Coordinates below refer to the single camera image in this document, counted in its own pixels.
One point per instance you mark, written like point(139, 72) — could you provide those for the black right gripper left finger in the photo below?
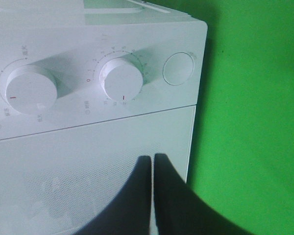
point(129, 212)

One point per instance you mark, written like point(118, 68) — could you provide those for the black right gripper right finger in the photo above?
point(179, 211)

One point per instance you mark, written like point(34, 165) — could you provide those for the white microwave door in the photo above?
point(53, 183)

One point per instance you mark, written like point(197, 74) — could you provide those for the white microwave knob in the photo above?
point(120, 79)
point(31, 89)

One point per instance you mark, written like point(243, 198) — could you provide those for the round white door button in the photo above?
point(178, 68)

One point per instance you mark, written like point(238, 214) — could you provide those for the green table cloth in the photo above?
point(242, 157)

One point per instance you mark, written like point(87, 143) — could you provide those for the white microwave oven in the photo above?
point(74, 39)

